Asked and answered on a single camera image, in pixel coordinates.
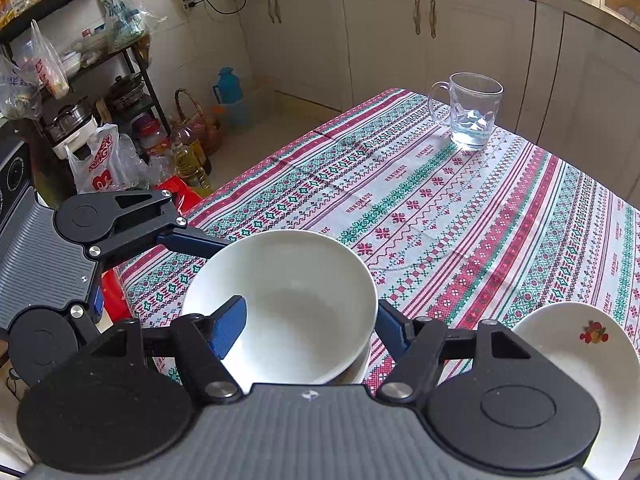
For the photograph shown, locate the pink lid plastic jar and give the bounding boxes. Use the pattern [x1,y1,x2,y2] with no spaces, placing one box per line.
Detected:
[137,115,168,157]

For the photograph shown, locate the white floral deep plate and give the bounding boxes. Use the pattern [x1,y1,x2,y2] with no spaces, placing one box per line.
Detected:
[511,301,640,480]

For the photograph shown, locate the black induction cooker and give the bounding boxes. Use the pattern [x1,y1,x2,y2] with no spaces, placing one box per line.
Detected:
[0,127,35,226]

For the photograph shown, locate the clear glass mug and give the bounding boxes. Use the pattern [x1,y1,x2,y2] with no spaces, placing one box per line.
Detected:
[427,72,503,151]

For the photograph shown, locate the white ceramic bowl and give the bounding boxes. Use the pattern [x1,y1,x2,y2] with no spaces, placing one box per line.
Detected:
[330,340,373,386]
[181,230,378,386]

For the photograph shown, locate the red green patterned tablecloth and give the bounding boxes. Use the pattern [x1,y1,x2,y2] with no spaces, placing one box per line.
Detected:
[115,87,640,396]

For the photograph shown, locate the white red plastic bag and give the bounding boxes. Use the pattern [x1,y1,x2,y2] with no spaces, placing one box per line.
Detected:
[65,124,133,193]

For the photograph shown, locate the silver rice cooker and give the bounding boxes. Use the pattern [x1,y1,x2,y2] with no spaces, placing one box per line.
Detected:
[42,104,99,158]

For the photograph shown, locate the blue thermos jug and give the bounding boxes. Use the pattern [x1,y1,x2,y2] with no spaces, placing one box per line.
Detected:
[212,66,243,106]

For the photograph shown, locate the white kitchen cabinets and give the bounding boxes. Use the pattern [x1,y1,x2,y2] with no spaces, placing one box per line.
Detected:
[235,0,640,171]

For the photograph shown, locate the wicker basket with handle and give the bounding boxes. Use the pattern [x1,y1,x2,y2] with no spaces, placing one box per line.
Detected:
[172,88,226,156]

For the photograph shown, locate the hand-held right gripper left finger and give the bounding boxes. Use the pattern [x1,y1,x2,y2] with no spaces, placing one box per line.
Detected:
[92,295,248,403]

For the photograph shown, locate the dark lidded pot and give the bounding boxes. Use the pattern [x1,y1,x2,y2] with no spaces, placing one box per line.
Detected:
[106,74,147,107]

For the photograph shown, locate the cooking oil bottle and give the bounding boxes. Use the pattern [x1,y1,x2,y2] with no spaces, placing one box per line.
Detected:
[170,125,213,191]

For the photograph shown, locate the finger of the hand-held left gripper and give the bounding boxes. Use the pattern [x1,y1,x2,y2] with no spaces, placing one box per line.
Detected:
[67,282,118,343]
[87,189,238,261]

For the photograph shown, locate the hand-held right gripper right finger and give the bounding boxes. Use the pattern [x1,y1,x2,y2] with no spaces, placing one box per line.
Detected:
[375,299,533,403]

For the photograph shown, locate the black metal shelf rack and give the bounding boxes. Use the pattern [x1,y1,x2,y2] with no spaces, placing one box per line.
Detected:
[0,0,171,136]

